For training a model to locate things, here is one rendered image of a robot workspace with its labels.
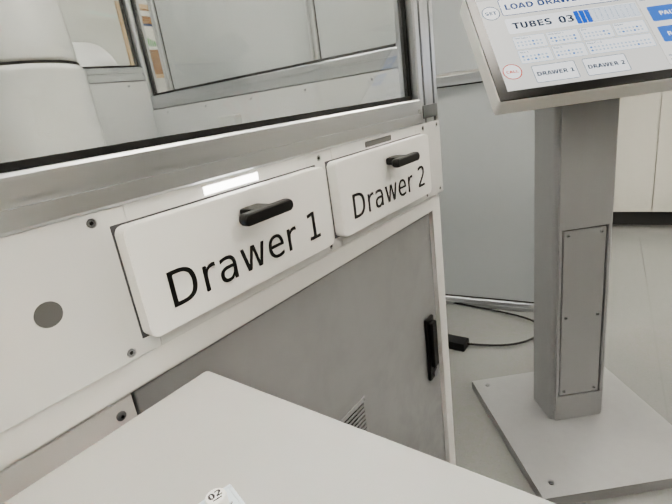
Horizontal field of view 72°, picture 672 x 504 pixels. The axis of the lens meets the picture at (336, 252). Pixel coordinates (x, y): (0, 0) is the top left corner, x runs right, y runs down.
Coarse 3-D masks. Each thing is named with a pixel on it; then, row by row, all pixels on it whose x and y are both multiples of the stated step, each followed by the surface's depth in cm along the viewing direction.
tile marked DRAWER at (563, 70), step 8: (544, 64) 98; (552, 64) 98; (560, 64) 98; (568, 64) 98; (536, 72) 97; (544, 72) 97; (552, 72) 97; (560, 72) 97; (568, 72) 97; (576, 72) 97; (536, 80) 96; (544, 80) 96; (552, 80) 96
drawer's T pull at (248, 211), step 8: (280, 200) 51; (288, 200) 51; (248, 208) 50; (256, 208) 49; (264, 208) 49; (272, 208) 49; (280, 208) 50; (288, 208) 51; (240, 216) 47; (248, 216) 47; (256, 216) 48; (264, 216) 48; (272, 216) 50; (248, 224) 47
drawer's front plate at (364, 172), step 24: (408, 144) 79; (336, 168) 64; (360, 168) 68; (384, 168) 74; (408, 168) 80; (336, 192) 65; (360, 192) 69; (384, 192) 74; (408, 192) 81; (336, 216) 66; (360, 216) 69; (384, 216) 75
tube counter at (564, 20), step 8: (592, 8) 103; (600, 8) 103; (608, 8) 103; (616, 8) 103; (624, 8) 103; (632, 8) 103; (560, 16) 103; (568, 16) 103; (576, 16) 103; (584, 16) 103; (592, 16) 103; (600, 16) 102; (608, 16) 102; (616, 16) 102; (624, 16) 102; (632, 16) 102; (560, 24) 102; (568, 24) 102; (576, 24) 102
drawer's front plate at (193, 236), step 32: (256, 192) 52; (288, 192) 56; (320, 192) 61; (128, 224) 41; (160, 224) 43; (192, 224) 46; (224, 224) 49; (256, 224) 53; (288, 224) 57; (320, 224) 62; (128, 256) 41; (160, 256) 43; (192, 256) 46; (224, 256) 49; (288, 256) 57; (160, 288) 43; (192, 288) 46; (224, 288) 50; (160, 320) 44
